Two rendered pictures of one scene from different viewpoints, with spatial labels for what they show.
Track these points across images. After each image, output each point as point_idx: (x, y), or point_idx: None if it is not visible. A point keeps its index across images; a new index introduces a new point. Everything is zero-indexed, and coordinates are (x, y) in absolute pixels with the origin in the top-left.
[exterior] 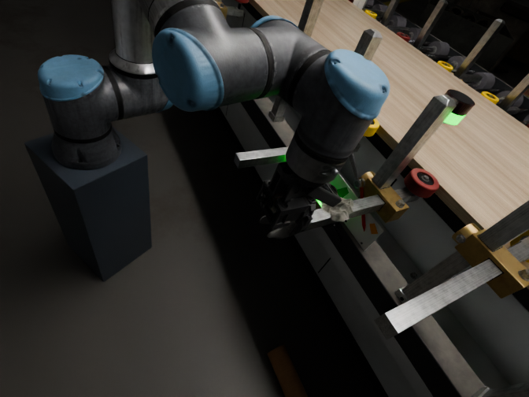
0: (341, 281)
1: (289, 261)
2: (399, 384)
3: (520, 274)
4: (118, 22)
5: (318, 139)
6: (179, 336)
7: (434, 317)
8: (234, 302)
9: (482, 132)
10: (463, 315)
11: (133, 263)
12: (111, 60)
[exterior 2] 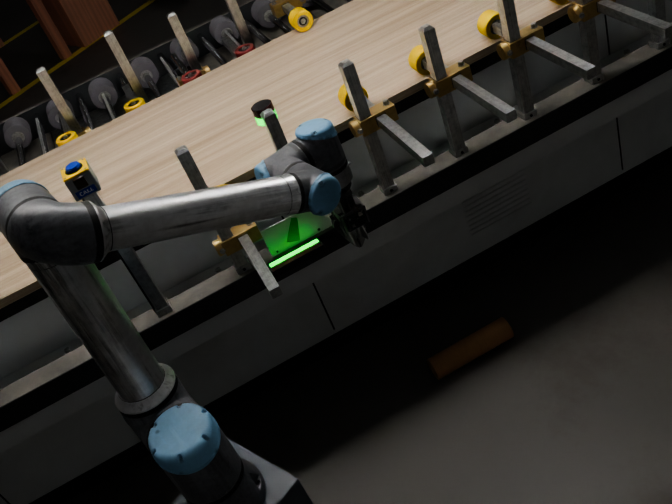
0: (350, 292)
1: (313, 377)
2: (451, 244)
3: (385, 104)
4: (139, 362)
5: (340, 159)
6: (432, 477)
7: None
8: (380, 428)
9: (210, 115)
10: (394, 162)
11: None
12: (156, 403)
